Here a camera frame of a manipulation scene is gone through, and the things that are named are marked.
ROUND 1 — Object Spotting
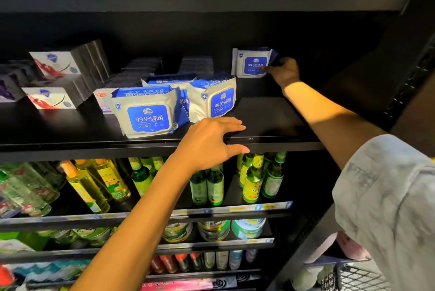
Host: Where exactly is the single blue label wipe pack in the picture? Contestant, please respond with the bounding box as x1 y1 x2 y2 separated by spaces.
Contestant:
112 85 181 140
140 73 198 125
185 75 239 125

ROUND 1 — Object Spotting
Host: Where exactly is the cream white pouch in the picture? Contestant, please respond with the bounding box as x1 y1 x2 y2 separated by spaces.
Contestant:
291 266 324 291

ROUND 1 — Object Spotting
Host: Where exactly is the green white box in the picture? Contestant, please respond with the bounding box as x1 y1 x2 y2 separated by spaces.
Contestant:
0 233 35 254

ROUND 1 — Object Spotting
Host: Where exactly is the row of white small bottles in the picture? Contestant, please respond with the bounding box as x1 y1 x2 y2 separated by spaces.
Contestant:
203 248 259 271

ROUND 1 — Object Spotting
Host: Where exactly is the row of white pink soap boxes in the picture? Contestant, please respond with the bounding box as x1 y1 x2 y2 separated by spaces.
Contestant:
94 57 164 115

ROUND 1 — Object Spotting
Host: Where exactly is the person's left hand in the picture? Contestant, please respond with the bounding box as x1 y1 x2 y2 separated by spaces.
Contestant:
173 117 251 176

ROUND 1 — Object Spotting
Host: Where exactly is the long pink packet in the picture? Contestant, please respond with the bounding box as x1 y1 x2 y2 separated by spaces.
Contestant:
141 275 239 291

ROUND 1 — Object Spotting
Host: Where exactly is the person's left forearm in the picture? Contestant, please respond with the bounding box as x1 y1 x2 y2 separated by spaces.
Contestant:
71 158 194 291

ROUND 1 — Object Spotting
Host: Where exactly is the red snack packet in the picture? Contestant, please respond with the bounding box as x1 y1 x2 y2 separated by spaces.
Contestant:
0 265 16 288

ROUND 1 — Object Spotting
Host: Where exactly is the row of green yellow bottles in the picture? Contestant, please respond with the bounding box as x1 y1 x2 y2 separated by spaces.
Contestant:
58 151 288 213

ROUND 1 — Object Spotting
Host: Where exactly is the person's right hand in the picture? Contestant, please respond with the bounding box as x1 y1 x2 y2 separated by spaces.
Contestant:
266 56 301 91

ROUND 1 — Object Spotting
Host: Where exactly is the row of white upright packs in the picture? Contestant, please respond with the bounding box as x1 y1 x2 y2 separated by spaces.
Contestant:
231 47 280 79

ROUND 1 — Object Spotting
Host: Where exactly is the green lidded wipe tub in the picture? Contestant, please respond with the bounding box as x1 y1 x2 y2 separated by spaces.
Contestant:
71 226 113 244
162 221 194 242
231 217 266 241
37 228 79 244
197 219 231 242

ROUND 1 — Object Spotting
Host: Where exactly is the person's right forearm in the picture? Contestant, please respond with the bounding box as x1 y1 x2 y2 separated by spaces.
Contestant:
284 82 388 169

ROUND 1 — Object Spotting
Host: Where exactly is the black store shelf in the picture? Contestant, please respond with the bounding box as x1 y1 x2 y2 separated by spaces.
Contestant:
0 0 435 291

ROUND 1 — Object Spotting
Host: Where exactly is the row of white red soap boxes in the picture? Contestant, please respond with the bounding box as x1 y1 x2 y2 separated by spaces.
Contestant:
22 39 113 110

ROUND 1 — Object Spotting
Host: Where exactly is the row of purple soap boxes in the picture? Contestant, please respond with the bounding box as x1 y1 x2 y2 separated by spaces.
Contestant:
0 63 38 103

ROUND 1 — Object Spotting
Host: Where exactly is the black wire shopping cart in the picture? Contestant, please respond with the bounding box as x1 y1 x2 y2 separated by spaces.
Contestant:
319 260 392 291

